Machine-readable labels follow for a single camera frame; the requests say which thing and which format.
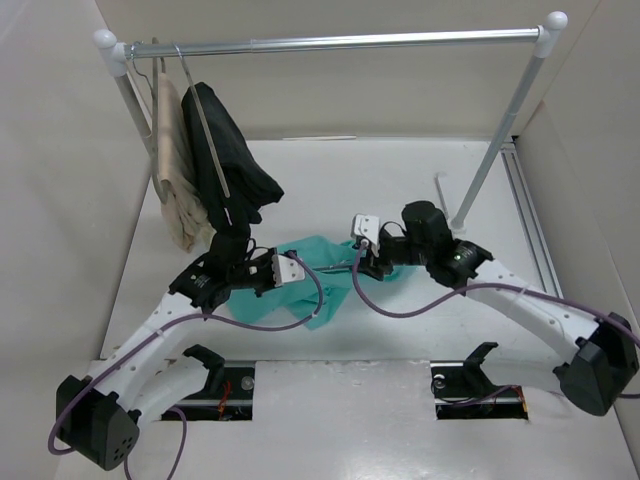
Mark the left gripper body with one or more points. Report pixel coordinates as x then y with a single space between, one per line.
254 273

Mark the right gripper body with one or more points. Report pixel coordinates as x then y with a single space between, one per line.
393 251

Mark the metal clothes hanger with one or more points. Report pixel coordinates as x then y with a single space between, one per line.
336 268

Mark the teal t shirt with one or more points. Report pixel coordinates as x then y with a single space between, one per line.
300 298

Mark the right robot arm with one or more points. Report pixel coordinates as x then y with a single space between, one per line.
597 351

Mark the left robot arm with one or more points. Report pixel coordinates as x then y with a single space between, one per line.
101 415

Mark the metal hanger with beige garment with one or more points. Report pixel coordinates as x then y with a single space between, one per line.
158 66

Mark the black hanging garment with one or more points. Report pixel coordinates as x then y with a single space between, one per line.
250 187

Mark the beige hanging garment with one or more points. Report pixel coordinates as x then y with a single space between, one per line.
182 210

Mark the white and chrome clothes rack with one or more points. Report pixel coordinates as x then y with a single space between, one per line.
119 56

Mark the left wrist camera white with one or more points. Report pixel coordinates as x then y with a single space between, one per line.
286 270

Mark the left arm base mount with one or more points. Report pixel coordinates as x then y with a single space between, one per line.
228 391

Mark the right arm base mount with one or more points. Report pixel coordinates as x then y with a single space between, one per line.
462 390

